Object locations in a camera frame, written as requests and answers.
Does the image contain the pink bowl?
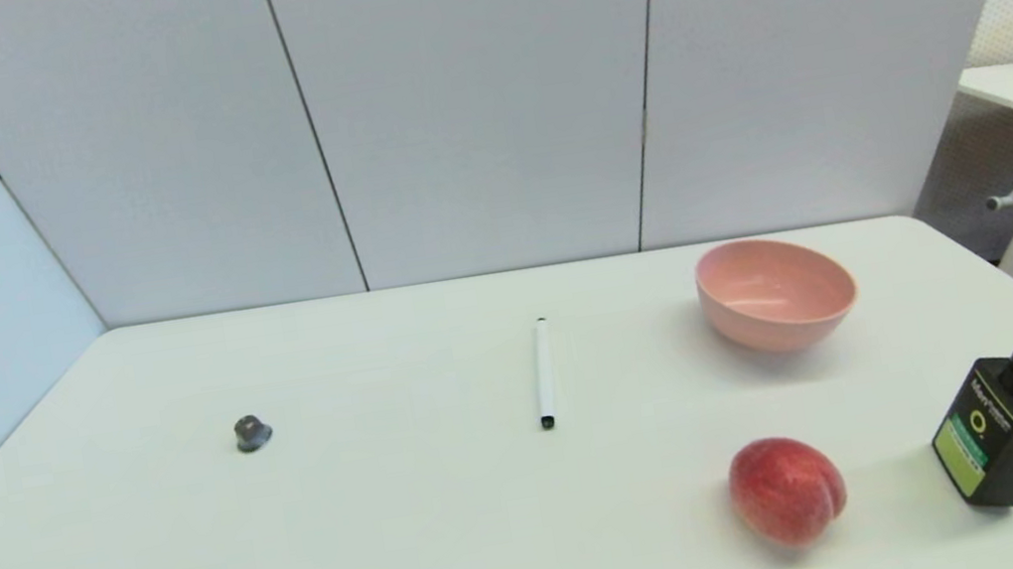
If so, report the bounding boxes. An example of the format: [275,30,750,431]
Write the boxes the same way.
[690,223,866,364]

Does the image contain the white marker with black cap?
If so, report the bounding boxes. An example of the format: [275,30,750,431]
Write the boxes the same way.
[525,317,564,432]

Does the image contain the red peach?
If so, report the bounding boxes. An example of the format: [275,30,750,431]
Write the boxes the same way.
[722,428,855,556]

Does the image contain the black ink bottle green label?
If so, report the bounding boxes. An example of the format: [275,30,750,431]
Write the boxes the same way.
[918,339,1013,518]

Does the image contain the small grey knob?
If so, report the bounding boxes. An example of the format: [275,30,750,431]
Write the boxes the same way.
[231,412,277,455]

